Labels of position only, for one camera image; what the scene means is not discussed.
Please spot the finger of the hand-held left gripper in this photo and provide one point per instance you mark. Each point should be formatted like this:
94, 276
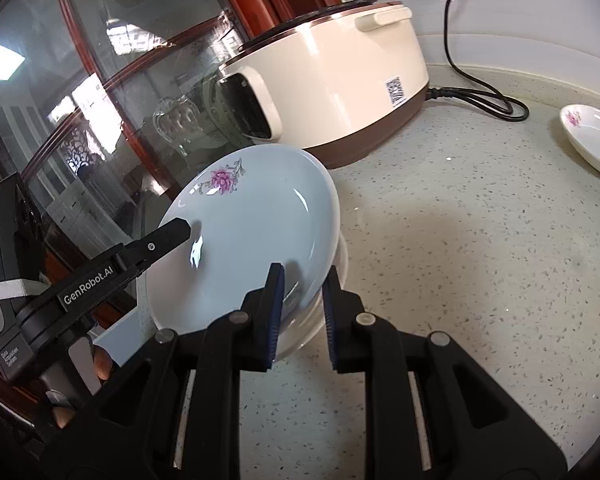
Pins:
165, 240

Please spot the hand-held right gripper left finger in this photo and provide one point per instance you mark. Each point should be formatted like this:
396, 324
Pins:
275, 310

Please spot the plain white plate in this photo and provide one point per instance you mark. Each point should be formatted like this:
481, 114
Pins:
325, 285

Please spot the red wooden glass cabinet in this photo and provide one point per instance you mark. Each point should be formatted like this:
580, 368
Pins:
145, 67

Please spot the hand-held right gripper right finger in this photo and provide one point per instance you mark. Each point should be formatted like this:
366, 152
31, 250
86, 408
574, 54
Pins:
330, 320

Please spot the small white flowered plate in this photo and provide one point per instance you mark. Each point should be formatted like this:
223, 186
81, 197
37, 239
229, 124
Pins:
592, 135

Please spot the white plate with pink flower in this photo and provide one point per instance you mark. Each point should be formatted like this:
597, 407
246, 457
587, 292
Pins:
250, 230

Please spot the person's left hand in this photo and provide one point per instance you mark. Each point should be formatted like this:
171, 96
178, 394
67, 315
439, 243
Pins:
101, 362

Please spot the cream rice cooker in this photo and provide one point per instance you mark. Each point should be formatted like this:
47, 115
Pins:
330, 85

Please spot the clear glass dish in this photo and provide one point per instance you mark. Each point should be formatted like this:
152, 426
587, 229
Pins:
177, 122

